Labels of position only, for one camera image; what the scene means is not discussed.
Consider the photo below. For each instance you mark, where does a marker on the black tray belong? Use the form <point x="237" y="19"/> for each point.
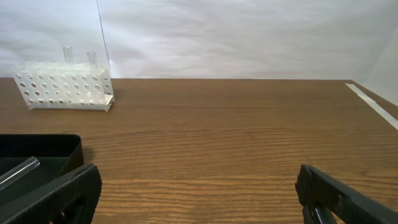
<point x="46" y="147"/>

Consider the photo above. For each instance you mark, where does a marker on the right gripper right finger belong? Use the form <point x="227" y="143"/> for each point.
<point x="345" y="199"/>

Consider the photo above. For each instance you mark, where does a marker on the white test tube rack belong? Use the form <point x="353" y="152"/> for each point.
<point x="62" y="90"/>

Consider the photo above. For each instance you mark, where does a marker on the clear test tube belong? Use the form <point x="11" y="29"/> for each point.
<point x="92" y="58"/>
<point x="67" y="53"/>
<point x="18" y="171"/>

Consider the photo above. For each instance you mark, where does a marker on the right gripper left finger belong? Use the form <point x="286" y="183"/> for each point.
<point x="53" y="199"/>

